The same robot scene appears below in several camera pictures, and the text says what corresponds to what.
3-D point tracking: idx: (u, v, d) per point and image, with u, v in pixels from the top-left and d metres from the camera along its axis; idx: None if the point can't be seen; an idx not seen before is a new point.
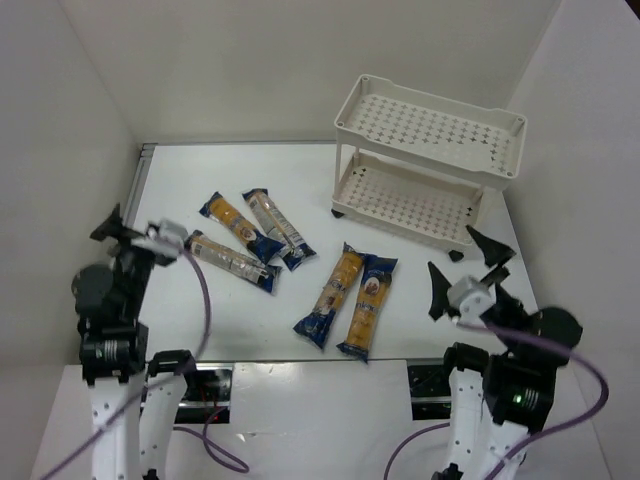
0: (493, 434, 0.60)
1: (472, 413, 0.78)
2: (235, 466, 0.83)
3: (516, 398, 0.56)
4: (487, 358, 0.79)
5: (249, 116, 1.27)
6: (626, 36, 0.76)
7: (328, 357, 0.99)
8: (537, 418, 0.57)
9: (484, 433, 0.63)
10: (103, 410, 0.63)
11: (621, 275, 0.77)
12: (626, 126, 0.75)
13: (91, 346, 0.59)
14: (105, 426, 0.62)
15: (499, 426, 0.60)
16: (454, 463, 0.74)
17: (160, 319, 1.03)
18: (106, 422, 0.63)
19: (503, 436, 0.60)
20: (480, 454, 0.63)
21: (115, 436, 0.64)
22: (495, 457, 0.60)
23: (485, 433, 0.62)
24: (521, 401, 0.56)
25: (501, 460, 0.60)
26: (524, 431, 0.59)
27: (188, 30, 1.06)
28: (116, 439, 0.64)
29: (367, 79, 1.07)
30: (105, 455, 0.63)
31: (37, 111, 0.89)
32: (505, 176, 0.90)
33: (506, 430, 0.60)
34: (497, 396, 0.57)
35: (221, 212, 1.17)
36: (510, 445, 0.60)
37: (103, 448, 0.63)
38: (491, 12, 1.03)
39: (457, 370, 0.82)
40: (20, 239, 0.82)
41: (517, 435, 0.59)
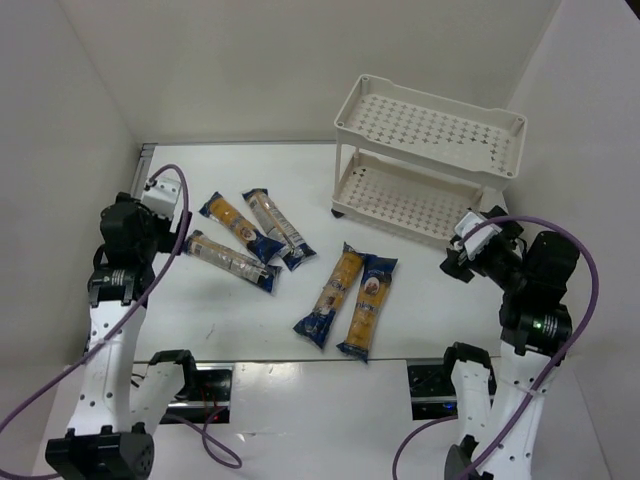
0: (515, 369, 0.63)
1: (480, 396, 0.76)
2: (226, 460, 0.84)
3: (536, 325, 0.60)
4: (485, 354, 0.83)
5: (249, 116, 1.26)
6: (627, 37, 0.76)
7: (328, 357, 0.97)
8: (556, 343, 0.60)
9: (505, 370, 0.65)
10: (102, 328, 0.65)
11: (621, 277, 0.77)
12: (626, 128, 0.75)
13: (102, 274, 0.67)
14: (103, 339, 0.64)
15: (522, 357, 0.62)
16: (470, 435, 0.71)
17: (160, 319, 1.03)
18: (102, 339, 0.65)
19: (526, 369, 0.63)
20: (505, 400, 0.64)
21: (108, 363, 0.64)
22: (521, 391, 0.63)
23: (507, 374, 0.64)
24: (541, 327, 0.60)
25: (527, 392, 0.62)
26: (547, 361, 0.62)
27: (188, 29, 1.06)
28: (109, 361, 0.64)
29: (367, 79, 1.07)
30: (96, 377, 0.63)
31: (36, 111, 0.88)
32: (505, 176, 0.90)
33: (526, 363, 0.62)
34: (517, 328, 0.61)
35: (221, 212, 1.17)
36: (534, 377, 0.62)
37: (95, 371, 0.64)
38: (492, 12, 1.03)
39: (461, 360, 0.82)
40: (20, 240, 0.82)
41: (538, 366, 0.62)
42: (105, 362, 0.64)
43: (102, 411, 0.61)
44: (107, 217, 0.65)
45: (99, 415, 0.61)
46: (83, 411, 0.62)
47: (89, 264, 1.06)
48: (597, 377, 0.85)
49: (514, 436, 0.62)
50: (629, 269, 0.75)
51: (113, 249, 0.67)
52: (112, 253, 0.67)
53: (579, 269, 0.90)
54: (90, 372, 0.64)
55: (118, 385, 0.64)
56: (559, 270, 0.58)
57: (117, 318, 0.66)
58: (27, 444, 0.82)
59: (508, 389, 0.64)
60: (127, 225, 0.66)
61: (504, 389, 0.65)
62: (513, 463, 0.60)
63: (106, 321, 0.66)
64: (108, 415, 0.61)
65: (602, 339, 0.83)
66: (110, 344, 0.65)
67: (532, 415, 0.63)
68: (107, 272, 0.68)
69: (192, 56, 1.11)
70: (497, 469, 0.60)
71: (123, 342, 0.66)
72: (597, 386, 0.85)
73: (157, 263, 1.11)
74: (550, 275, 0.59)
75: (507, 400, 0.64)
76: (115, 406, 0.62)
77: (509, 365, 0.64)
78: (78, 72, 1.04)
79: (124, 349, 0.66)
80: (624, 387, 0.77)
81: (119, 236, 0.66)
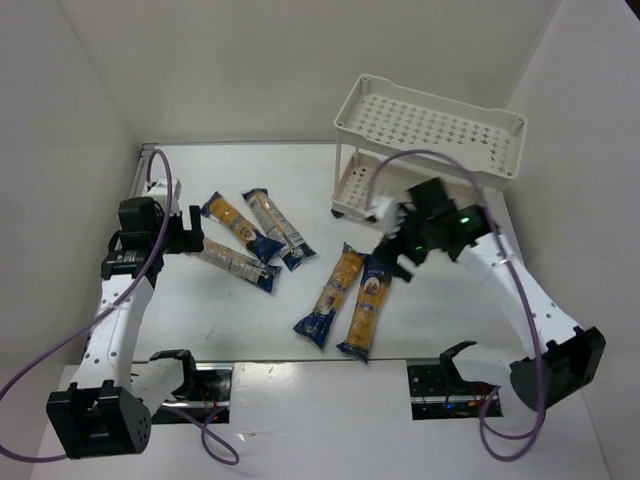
0: (482, 256, 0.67)
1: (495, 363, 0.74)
2: (224, 458, 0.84)
3: (465, 221, 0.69)
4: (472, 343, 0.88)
5: (249, 116, 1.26)
6: (626, 37, 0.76)
7: (328, 357, 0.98)
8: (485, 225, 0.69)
9: (481, 272, 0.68)
10: (112, 296, 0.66)
11: (621, 276, 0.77)
12: (626, 128, 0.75)
13: (116, 255, 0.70)
14: (112, 303, 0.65)
15: (478, 246, 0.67)
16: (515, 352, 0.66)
17: (159, 320, 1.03)
18: (112, 303, 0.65)
19: (489, 251, 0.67)
20: (501, 284, 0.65)
21: (115, 325, 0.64)
22: (503, 266, 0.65)
23: (482, 265, 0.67)
24: (469, 220, 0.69)
25: (507, 261, 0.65)
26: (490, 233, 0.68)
27: (188, 29, 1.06)
28: (117, 324, 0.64)
29: (367, 79, 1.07)
30: (101, 337, 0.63)
31: (35, 111, 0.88)
32: (504, 176, 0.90)
33: (484, 247, 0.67)
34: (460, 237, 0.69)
35: (221, 212, 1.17)
36: (498, 250, 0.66)
37: (101, 333, 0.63)
38: (491, 13, 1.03)
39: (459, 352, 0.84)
40: (19, 240, 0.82)
41: (493, 243, 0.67)
42: (112, 325, 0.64)
43: (105, 368, 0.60)
44: (126, 203, 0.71)
45: (102, 371, 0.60)
46: (86, 369, 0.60)
47: (88, 264, 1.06)
48: (598, 378, 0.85)
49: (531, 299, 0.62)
50: (629, 268, 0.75)
51: (128, 233, 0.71)
52: (127, 237, 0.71)
53: (579, 269, 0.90)
54: (97, 334, 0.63)
55: (123, 348, 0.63)
56: (422, 191, 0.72)
57: (126, 286, 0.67)
58: (26, 443, 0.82)
59: (492, 274, 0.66)
60: (143, 212, 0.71)
61: (489, 277, 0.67)
62: (553, 317, 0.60)
63: (116, 291, 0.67)
64: (111, 371, 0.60)
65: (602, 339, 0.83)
66: (118, 308, 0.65)
67: (526, 274, 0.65)
68: (121, 253, 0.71)
69: (192, 56, 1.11)
70: (551, 334, 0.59)
71: (131, 309, 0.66)
72: (597, 386, 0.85)
73: None
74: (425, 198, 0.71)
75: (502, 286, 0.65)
76: (118, 365, 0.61)
77: (477, 260, 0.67)
78: (78, 71, 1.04)
79: (131, 317, 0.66)
80: (625, 388, 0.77)
81: (136, 220, 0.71)
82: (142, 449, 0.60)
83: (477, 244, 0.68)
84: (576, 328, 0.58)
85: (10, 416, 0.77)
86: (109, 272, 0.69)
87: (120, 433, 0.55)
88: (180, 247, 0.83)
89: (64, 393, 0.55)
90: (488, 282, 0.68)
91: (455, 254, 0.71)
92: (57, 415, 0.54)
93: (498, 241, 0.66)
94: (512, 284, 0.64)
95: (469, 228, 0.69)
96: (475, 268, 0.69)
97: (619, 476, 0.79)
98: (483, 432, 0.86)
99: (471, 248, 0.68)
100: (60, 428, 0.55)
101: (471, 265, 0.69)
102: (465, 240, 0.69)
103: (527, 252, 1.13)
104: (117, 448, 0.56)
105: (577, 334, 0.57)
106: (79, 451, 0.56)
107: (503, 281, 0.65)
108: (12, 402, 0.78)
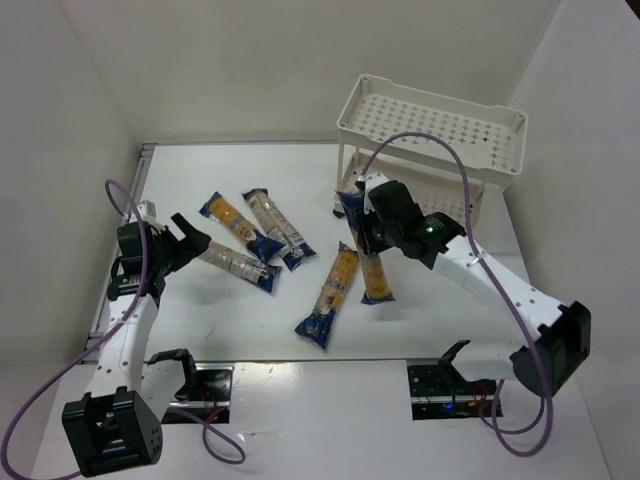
0: (454, 259, 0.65)
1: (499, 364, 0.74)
2: (228, 458, 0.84)
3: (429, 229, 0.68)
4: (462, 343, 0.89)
5: (249, 115, 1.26)
6: (626, 38, 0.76)
7: (331, 357, 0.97)
8: (450, 225, 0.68)
9: (457, 274, 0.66)
10: (120, 312, 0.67)
11: (620, 276, 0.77)
12: (625, 129, 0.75)
13: (119, 281, 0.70)
14: (121, 318, 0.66)
15: (447, 248, 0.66)
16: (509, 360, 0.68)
17: (159, 321, 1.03)
18: (120, 319, 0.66)
19: (461, 250, 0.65)
20: (481, 284, 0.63)
21: (125, 340, 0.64)
22: (476, 263, 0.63)
23: (456, 267, 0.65)
24: (432, 229, 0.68)
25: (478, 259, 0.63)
26: (461, 237, 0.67)
27: (188, 29, 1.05)
28: (126, 337, 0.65)
29: (367, 79, 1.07)
30: (112, 349, 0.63)
31: (36, 112, 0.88)
32: (508, 172, 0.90)
33: (452, 248, 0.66)
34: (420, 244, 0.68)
35: (221, 212, 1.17)
36: (470, 250, 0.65)
37: (112, 348, 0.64)
38: (491, 13, 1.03)
39: (460, 358, 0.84)
40: (20, 241, 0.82)
41: (462, 245, 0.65)
42: (122, 337, 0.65)
43: (117, 377, 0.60)
44: (124, 228, 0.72)
45: (114, 379, 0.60)
46: (99, 378, 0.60)
47: (88, 265, 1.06)
48: (597, 378, 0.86)
49: (512, 286, 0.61)
50: (628, 269, 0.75)
51: (130, 258, 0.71)
52: (128, 261, 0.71)
53: (579, 269, 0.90)
54: (107, 348, 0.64)
55: (134, 360, 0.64)
56: (386, 200, 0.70)
57: (132, 300, 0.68)
58: (25, 445, 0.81)
59: (468, 274, 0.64)
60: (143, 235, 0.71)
61: (468, 279, 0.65)
62: (538, 301, 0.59)
63: (123, 307, 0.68)
64: (124, 379, 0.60)
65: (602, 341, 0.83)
66: (127, 324, 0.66)
67: (501, 267, 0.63)
68: (125, 276, 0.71)
69: (192, 55, 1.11)
70: (540, 317, 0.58)
71: (139, 323, 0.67)
72: (597, 386, 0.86)
73: None
74: (388, 204, 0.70)
75: (480, 283, 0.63)
76: (130, 373, 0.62)
77: (451, 264, 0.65)
78: (77, 71, 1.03)
79: (140, 331, 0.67)
80: (623, 388, 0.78)
81: (134, 244, 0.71)
82: (155, 462, 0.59)
83: (448, 248, 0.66)
84: (560, 303, 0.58)
85: (9, 418, 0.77)
86: (115, 294, 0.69)
87: (135, 441, 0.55)
88: (184, 258, 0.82)
89: (78, 404, 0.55)
90: (469, 284, 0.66)
91: (430, 263, 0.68)
92: (73, 426, 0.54)
93: (470, 242, 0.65)
94: (489, 280, 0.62)
95: (434, 235, 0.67)
96: (438, 264, 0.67)
97: (618, 476, 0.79)
98: (482, 434, 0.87)
99: (442, 254, 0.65)
100: (75, 441, 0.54)
101: (444, 271, 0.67)
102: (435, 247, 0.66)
103: (528, 252, 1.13)
104: (130, 460, 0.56)
105: (563, 309, 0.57)
106: (93, 466, 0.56)
107: (481, 279, 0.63)
108: (13, 401, 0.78)
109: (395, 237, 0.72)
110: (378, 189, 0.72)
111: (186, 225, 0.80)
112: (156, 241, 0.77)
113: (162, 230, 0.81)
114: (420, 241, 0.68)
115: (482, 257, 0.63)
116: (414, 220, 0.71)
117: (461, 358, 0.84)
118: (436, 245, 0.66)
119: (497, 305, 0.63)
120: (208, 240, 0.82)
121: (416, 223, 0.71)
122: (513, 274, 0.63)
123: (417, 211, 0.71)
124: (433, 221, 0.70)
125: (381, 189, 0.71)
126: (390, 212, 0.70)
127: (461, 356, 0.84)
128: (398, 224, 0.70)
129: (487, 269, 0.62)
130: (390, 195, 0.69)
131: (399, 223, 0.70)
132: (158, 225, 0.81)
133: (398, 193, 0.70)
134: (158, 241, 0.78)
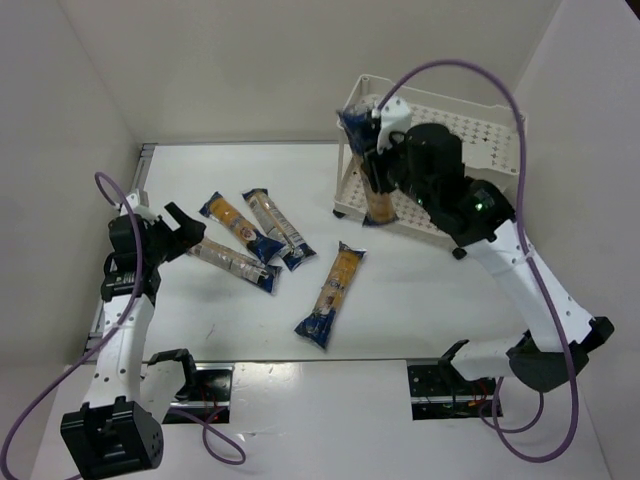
0: (500, 250, 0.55)
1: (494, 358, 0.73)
2: (228, 458, 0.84)
3: (477, 206, 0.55)
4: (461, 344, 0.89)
5: (249, 115, 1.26)
6: (625, 38, 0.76)
7: (331, 357, 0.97)
8: (500, 203, 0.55)
9: (496, 265, 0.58)
10: (114, 316, 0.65)
11: (621, 276, 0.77)
12: (624, 129, 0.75)
13: (113, 280, 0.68)
14: (116, 323, 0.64)
15: (495, 236, 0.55)
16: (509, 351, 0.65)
17: (159, 321, 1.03)
18: (115, 323, 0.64)
19: (509, 242, 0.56)
20: (522, 284, 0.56)
21: (121, 345, 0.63)
22: (524, 263, 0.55)
23: (499, 261, 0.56)
24: (480, 205, 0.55)
25: (528, 258, 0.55)
26: (509, 223, 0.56)
27: (188, 29, 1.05)
28: (123, 343, 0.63)
29: (367, 79, 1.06)
30: (109, 356, 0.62)
31: (36, 112, 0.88)
32: (508, 172, 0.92)
33: (500, 237, 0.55)
34: (463, 219, 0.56)
35: (221, 212, 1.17)
36: (518, 244, 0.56)
37: (108, 353, 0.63)
38: (491, 12, 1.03)
39: (456, 357, 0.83)
40: (20, 241, 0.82)
41: (510, 233, 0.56)
42: (118, 343, 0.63)
43: (114, 385, 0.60)
44: (116, 224, 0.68)
45: (112, 387, 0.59)
46: (97, 386, 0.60)
47: (89, 266, 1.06)
48: (597, 378, 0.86)
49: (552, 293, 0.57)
50: (628, 268, 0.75)
51: (123, 255, 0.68)
52: (121, 258, 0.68)
53: (580, 269, 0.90)
54: (104, 354, 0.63)
55: (131, 365, 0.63)
56: (435, 155, 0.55)
57: (126, 303, 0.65)
58: (25, 445, 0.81)
59: (512, 272, 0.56)
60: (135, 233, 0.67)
61: (506, 274, 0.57)
62: (573, 316, 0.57)
63: (117, 310, 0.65)
64: (122, 386, 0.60)
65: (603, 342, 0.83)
66: (122, 328, 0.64)
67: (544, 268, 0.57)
68: (119, 274, 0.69)
69: (192, 55, 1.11)
70: (574, 332, 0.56)
71: (135, 327, 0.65)
72: (597, 386, 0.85)
73: (162, 267, 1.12)
74: (436, 160, 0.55)
75: (521, 283, 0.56)
76: (128, 379, 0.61)
77: (493, 255, 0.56)
78: (77, 71, 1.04)
79: (136, 335, 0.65)
80: (623, 389, 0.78)
81: (127, 240, 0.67)
82: (156, 466, 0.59)
83: (495, 236, 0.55)
84: (590, 319, 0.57)
85: (10, 418, 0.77)
86: (109, 295, 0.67)
87: (135, 449, 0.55)
88: (180, 249, 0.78)
89: (76, 415, 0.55)
90: (502, 278, 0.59)
91: (466, 242, 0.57)
92: (72, 437, 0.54)
93: (520, 233, 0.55)
94: (533, 280, 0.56)
95: (482, 214, 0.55)
96: (475, 246, 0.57)
97: (619, 476, 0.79)
98: (482, 434, 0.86)
99: (489, 242, 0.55)
100: (75, 451, 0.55)
101: (481, 255, 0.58)
102: (480, 230, 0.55)
103: None
104: (132, 465, 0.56)
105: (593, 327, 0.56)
106: (94, 472, 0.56)
107: (524, 279, 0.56)
108: (13, 401, 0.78)
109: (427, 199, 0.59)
110: (429, 135, 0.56)
111: (180, 215, 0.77)
112: (149, 232, 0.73)
113: (156, 220, 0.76)
114: (462, 217, 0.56)
115: (532, 254, 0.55)
116: (456, 183, 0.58)
117: (457, 357, 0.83)
118: (482, 228, 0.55)
119: (526, 303, 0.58)
120: (204, 228, 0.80)
121: (457, 189, 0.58)
122: (552, 273, 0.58)
123: (461, 174, 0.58)
124: (481, 192, 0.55)
125: (432, 138, 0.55)
126: (436, 171, 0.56)
127: (457, 356, 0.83)
128: (441, 190, 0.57)
129: (535, 271, 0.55)
130: (443, 153, 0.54)
131: (441, 188, 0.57)
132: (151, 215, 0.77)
133: (453, 149, 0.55)
134: (151, 233, 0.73)
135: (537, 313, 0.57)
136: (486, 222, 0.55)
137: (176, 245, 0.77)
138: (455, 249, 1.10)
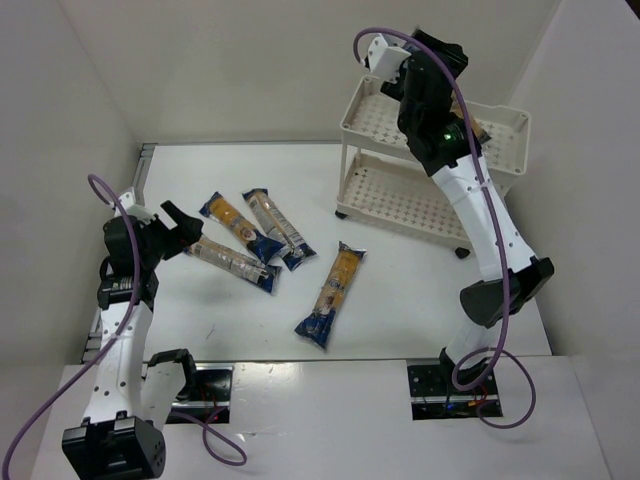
0: (458, 178, 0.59)
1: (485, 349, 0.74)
2: (229, 458, 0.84)
3: (445, 137, 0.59)
4: None
5: (249, 114, 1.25)
6: (625, 38, 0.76)
7: (331, 357, 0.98)
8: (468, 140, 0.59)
9: (452, 194, 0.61)
10: (112, 326, 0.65)
11: (621, 277, 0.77)
12: (625, 130, 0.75)
13: (109, 285, 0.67)
14: (114, 334, 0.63)
15: (456, 164, 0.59)
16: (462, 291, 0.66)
17: (159, 321, 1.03)
18: (113, 333, 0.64)
19: (468, 172, 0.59)
20: (474, 211, 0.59)
21: (120, 356, 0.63)
22: (477, 191, 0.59)
23: (455, 189, 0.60)
24: (449, 137, 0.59)
25: (482, 187, 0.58)
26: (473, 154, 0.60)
27: (187, 29, 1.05)
28: (121, 354, 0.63)
29: (369, 79, 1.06)
30: (108, 368, 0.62)
31: (37, 113, 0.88)
32: (513, 172, 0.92)
33: (461, 165, 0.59)
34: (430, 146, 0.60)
35: (221, 212, 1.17)
36: (476, 174, 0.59)
37: (107, 365, 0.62)
38: (491, 12, 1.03)
39: (448, 350, 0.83)
40: (21, 241, 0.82)
41: (471, 164, 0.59)
42: (117, 354, 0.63)
43: (115, 398, 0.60)
44: (112, 228, 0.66)
45: (113, 401, 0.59)
46: (98, 401, 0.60)
47: (88, 265, 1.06)
48: (597, 378, 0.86)
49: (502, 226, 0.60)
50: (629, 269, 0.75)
51: (119, 260, 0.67)
52: (117, 263, 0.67)
53: (580, 269, 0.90)
54: (104, 365, 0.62)
55: (131, 377, 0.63)
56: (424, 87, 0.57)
57: (125, 312, 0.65)
58: (26, 446, 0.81)
59: (467, 199, 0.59)
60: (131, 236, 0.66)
61: (462, 203, 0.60)
62: (514, 248, 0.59)
63: (116, 319, 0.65)
64: (122, 400, 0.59)
65: (603, 341, 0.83)
66: (121, 338, 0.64)
67: (499, 201, 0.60)
68: (115, 280, 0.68)
69: (192, 55, 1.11)
70: (513, 262, 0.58)
71: (134, 337, 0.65)
72: (596, 386, 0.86)
73: (162, 267, 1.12)
74: (426, 88, 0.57)
75: (473, 212, 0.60)
76: (129, 393, 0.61)
77: (451, 182, 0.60)
78: (77, 71, 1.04)
79: (135, 344, 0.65)
80: (623, 388, 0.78)
81: (124, 246, 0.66)
82: (158, 473, 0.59)
83: (456, 165, 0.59)
84: (532, 258, 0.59)
85: (10, 418, 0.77)
86: (106, 302, 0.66)
87: (137, 459, 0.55)
88: (176, 250, 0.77)
89: (78, 430, 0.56)
90: (459, 211, 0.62)
91: (430, 170, 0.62)
92: (73, 452, 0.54)
93: (478, 163, 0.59)
94: (484, 210, 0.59)
95: (446, 144, 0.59)
96: (439, 174, 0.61)
97: (618, 475, 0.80)
98: (482, 434, 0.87)
99: (449, 169, 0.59)
100: (77, 464, 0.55)
101: (443, 186, 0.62)
102: (444, 159, 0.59)
103: None
104: (134, 474, 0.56)
105: (531, 262, 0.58)
106: None
107: (476, 208, 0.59)
108: (12, 403, 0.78)
109: (406, 120, 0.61)
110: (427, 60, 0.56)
111: (177, 213, 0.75)
112: (145, 234, 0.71)
113: (152, 220, 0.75)
114: (431, 144, 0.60)
115: (487, 186, 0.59)
116: (441, 114, 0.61)
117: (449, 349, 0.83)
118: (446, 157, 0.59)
119: (475, 235, 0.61)
120: (201, 225, 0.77)
121: (440, 118, 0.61)
122: (505, 211, 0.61)
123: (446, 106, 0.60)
124: (452, 125, 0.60)
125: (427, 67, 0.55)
126: (422, 99, 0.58)
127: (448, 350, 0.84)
128: (421, 116, 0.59)
129: (487, 200, 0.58)
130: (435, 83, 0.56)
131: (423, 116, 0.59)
132: (147, 214, 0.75)
133: (444, 83, 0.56)
134: (147, 233, 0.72)
135: (483, 243, 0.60)
136: (452, 153, 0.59)
137: (171, 245, 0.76)
138: (457, 249, 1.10)
